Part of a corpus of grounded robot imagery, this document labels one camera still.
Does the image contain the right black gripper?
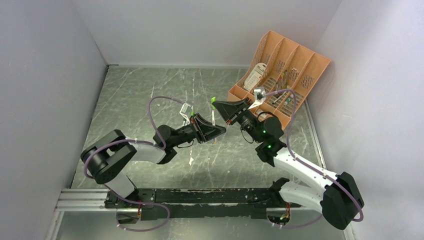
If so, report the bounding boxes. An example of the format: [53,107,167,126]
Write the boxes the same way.
[213,97,264,144]

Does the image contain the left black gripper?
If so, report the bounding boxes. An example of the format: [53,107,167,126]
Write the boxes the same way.
[170,113,227,148]

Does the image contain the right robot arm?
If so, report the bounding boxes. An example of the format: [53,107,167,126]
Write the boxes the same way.
[212,98,365,230]

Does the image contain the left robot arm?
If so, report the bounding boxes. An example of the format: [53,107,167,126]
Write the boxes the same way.
[80,113,226,208]

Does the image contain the pens in organizer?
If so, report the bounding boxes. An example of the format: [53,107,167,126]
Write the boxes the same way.
[265,70,298,109]

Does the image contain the white card package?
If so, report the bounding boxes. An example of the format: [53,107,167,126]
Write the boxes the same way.
[243,62,267,92]

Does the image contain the orange desk file organizer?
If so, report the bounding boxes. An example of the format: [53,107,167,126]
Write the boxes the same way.
[227,30,331,128]

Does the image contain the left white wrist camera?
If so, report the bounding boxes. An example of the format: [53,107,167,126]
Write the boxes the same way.
[179,102,194,119]

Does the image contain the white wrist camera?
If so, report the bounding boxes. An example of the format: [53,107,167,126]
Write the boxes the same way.
[248,86,267,110]
[179,102,194,119]

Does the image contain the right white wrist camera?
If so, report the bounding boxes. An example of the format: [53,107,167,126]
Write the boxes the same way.
[248,86,267,110]

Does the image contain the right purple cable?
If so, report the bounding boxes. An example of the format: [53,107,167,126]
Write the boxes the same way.
[263,88,365,229]

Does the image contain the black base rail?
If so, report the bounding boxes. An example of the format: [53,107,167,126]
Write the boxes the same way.
[104,188,287,221]

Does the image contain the aluminium frame rail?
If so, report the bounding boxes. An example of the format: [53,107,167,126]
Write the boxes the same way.
[55,189,108,212]

